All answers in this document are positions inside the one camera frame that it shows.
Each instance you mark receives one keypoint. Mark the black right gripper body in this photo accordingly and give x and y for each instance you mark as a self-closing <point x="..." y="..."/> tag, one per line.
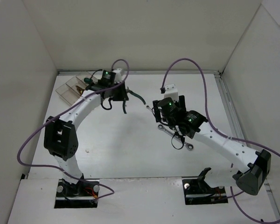
<point x="156" y="110"/>

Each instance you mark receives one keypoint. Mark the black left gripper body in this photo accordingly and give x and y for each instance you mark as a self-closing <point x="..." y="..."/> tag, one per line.
<point x="121" y="92"/>

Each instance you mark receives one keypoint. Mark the large silver ratchet wrench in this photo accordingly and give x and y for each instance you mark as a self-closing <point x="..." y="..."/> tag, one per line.
<point x="176" y="137"/>

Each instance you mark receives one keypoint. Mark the green stubby flathead screwdriver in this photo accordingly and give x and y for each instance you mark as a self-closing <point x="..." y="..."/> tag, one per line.
<point x="88" y="80"/>

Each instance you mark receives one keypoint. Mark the yellow needle-nose pliers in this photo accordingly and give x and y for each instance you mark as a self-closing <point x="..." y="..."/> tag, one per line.
<point x="79" y="89"/>

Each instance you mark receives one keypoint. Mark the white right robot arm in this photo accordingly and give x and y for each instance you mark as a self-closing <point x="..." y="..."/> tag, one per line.
<point x="253" y="166"/>

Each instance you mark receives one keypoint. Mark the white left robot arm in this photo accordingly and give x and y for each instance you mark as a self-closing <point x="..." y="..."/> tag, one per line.
<point x="60" y="137"/>

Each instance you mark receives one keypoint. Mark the small silver ratchet wrench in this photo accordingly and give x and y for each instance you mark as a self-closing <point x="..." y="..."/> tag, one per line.
<point x="150" y="109"/>

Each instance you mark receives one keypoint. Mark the clear three-compartment container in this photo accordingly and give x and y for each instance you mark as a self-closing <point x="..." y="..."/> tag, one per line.
<point x="68" y="92"/>

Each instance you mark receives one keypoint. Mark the aluminium rail right edge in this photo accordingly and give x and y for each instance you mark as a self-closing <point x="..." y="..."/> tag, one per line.
<point x="239" y="137"/>

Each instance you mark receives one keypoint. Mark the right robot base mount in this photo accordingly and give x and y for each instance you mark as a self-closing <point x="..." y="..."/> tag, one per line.
<point x="197" y="192"/>

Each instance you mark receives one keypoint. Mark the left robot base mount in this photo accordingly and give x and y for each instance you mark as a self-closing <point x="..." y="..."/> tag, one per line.
<point x="78" y="196"/>

